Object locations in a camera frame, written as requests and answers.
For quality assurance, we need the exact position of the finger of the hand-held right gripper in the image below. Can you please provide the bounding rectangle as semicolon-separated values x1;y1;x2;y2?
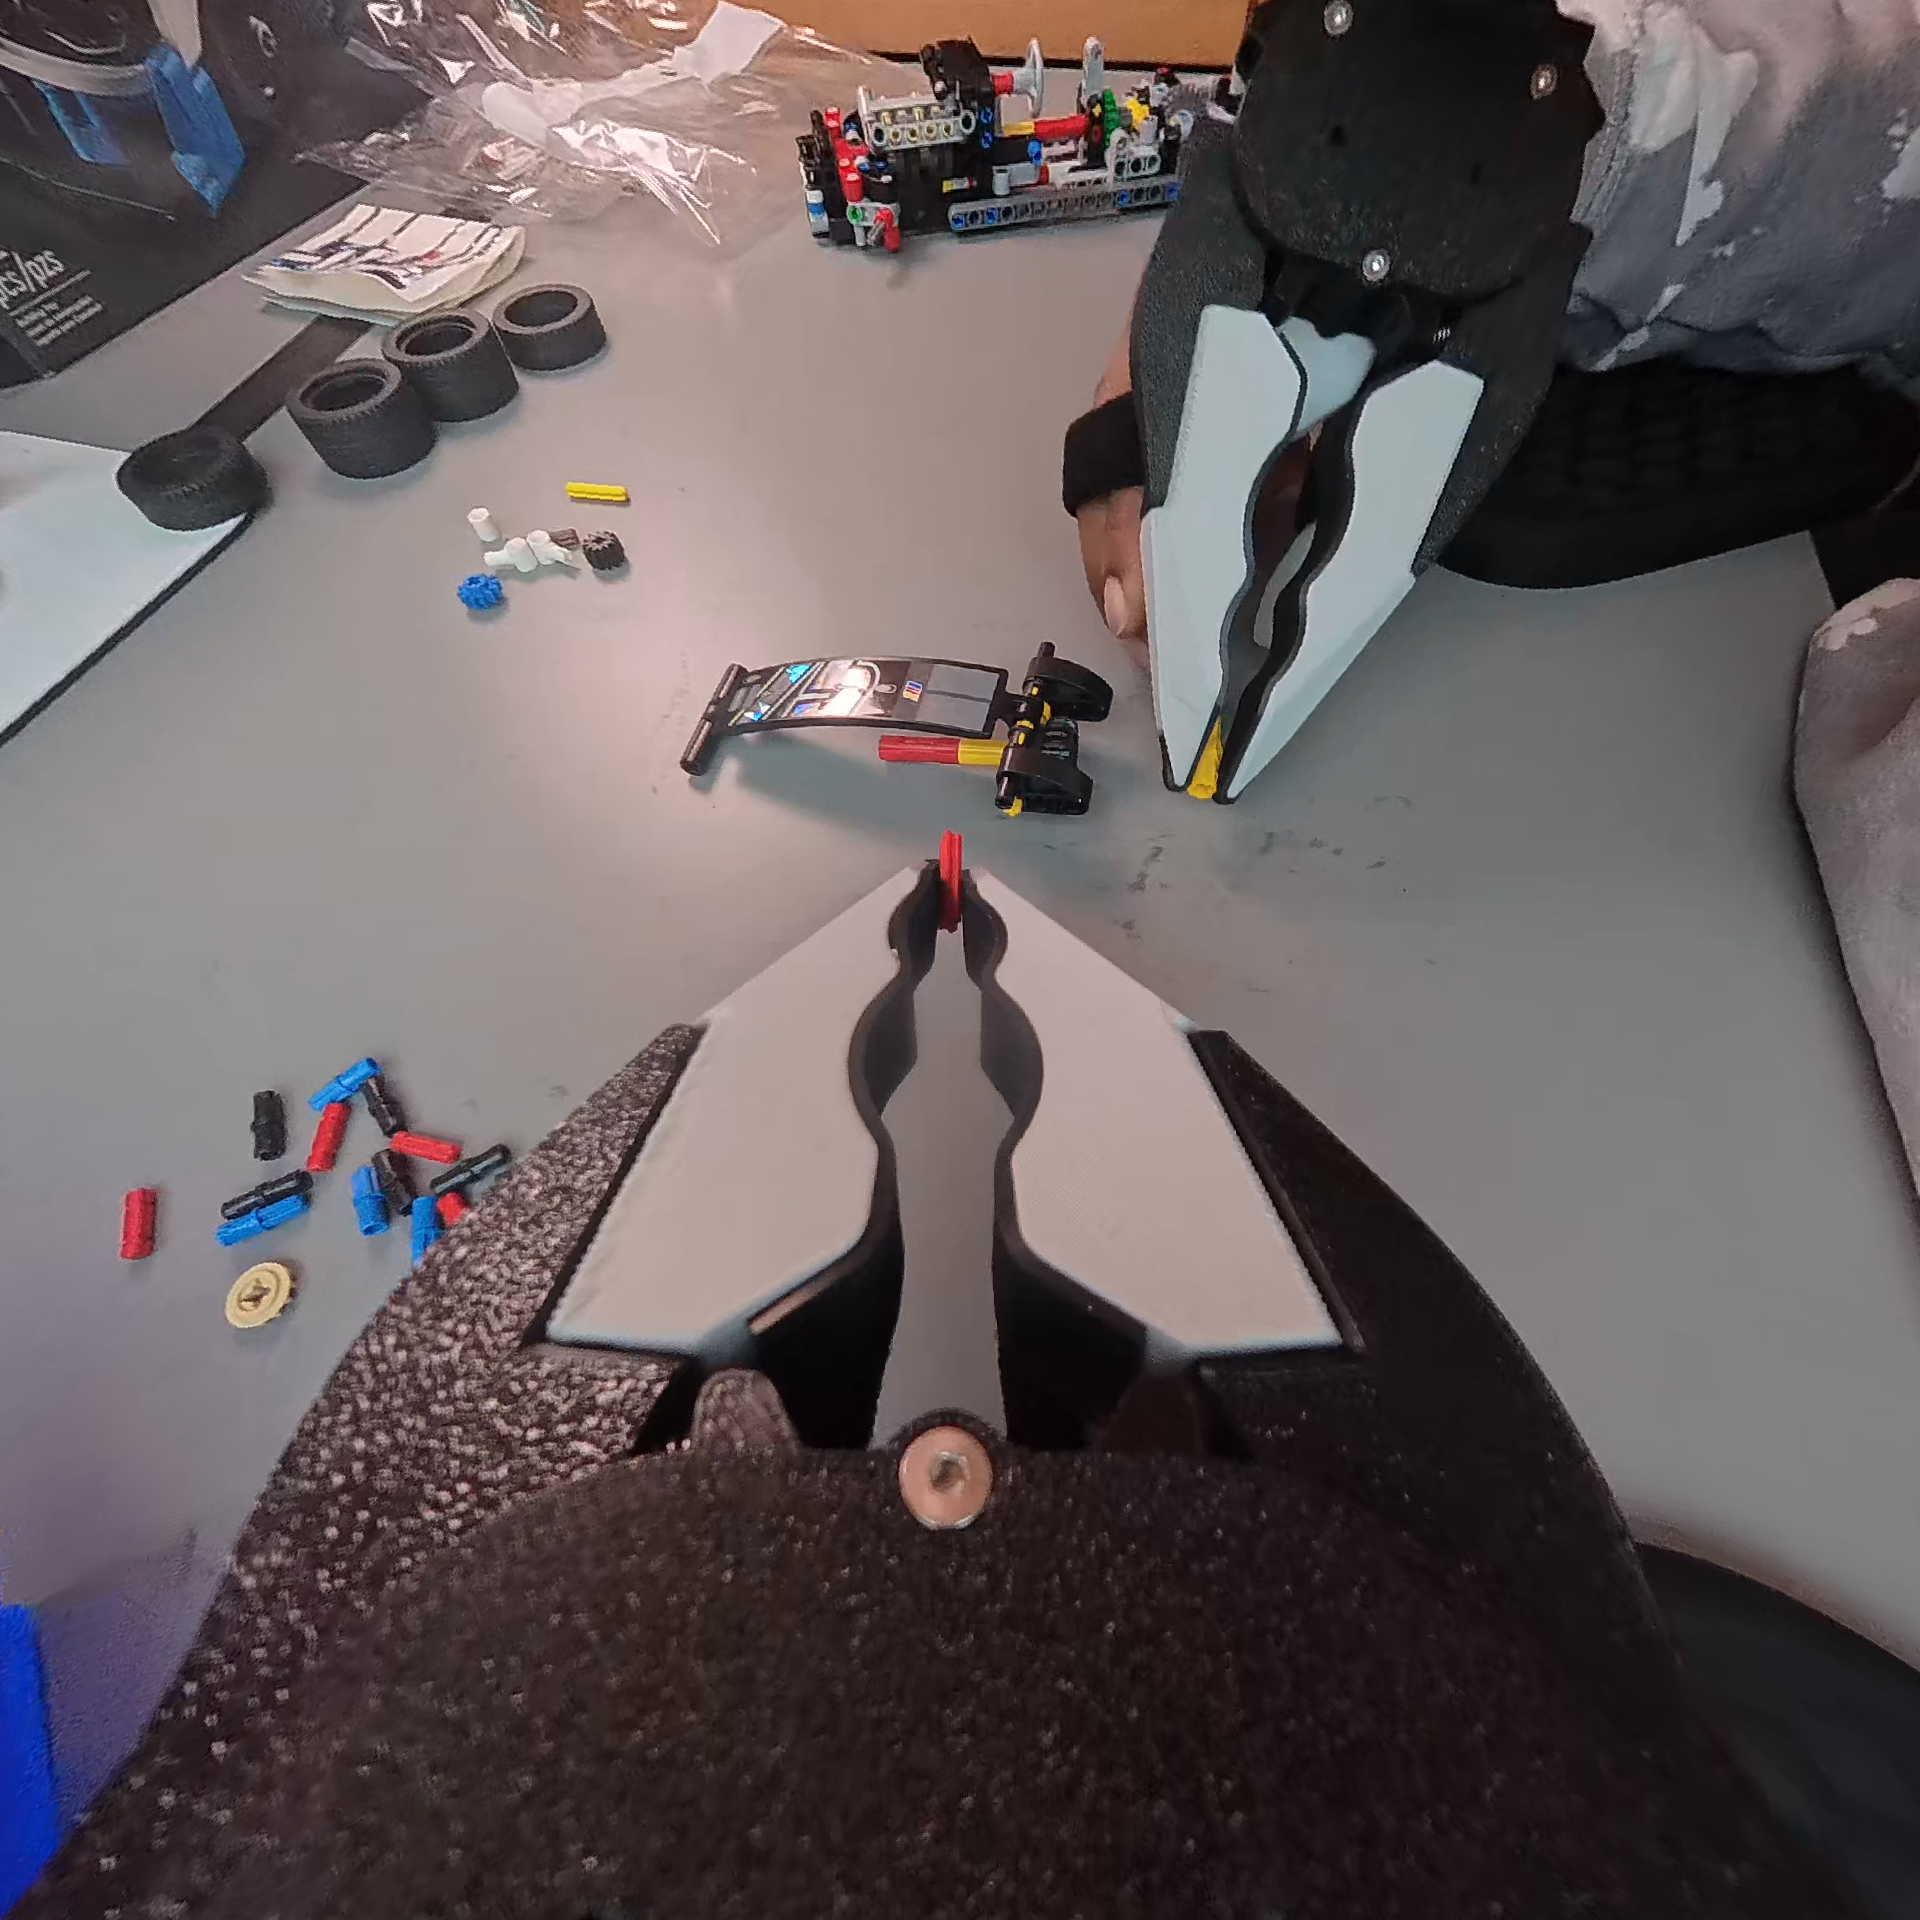
1214;363;1485;806
1135;308;1308;791

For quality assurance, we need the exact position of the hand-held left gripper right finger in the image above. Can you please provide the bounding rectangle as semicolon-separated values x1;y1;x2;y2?
961;873;1342;1450

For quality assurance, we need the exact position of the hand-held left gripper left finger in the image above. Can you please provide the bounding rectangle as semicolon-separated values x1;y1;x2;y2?
544;866;941;1450

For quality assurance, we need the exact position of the black curved toy roof assembly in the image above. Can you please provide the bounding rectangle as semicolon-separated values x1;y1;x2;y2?
684;637;1114;820

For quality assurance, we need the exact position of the toy brick car chassis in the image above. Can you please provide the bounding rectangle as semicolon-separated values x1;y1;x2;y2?
793;38;1251;260

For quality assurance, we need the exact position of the grey desk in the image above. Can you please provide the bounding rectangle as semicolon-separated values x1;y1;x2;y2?
0;59;1920;1920

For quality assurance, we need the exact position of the person's right hand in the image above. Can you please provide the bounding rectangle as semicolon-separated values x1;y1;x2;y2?
1074;483;1159;676

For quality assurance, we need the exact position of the pile of small connector pins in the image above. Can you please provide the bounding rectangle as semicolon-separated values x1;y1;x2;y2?
113;1053;516;1266

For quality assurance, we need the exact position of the person's grey patterned sweatshirt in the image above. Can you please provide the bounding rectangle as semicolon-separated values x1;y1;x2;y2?
1793;580;1920;1208

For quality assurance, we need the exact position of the clear plastic bag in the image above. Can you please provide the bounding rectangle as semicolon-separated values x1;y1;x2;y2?
296;0;904;252

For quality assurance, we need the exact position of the toy sticker sheet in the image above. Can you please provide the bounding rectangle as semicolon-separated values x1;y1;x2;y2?
244;198;531;327

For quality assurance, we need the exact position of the blue plastic parts bin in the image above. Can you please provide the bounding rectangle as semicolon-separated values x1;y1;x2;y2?
0;1601;67;1883

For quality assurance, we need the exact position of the white metal book stand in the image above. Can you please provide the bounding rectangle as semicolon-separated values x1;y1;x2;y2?
0;427;252;749

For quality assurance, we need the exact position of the black toy set box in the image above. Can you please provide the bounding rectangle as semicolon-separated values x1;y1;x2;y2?
0;0;499;393

